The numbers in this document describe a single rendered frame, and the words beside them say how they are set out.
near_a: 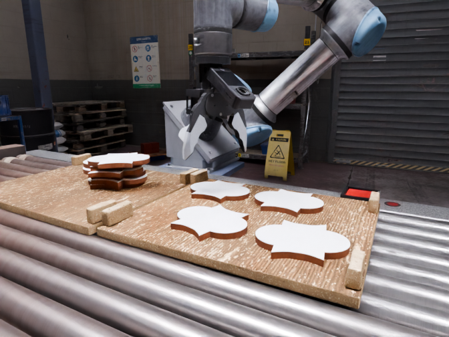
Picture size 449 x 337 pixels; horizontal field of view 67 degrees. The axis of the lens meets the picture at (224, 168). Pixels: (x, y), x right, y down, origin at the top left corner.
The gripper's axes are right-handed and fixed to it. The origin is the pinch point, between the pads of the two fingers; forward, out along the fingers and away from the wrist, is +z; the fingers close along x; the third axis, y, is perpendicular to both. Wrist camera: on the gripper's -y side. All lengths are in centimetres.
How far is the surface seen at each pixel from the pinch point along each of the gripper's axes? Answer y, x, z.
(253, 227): -17.5, 4.4, 8.1
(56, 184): 27.8, 27.4, 8.6
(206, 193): -0.8, 3.5, 7.1
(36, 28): 455, -24, -80
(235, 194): -5.0, -1.0, 7.0
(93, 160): 18.3, 20.7, 1.6
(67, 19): 641, -97, -122
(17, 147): 83, 32, 8
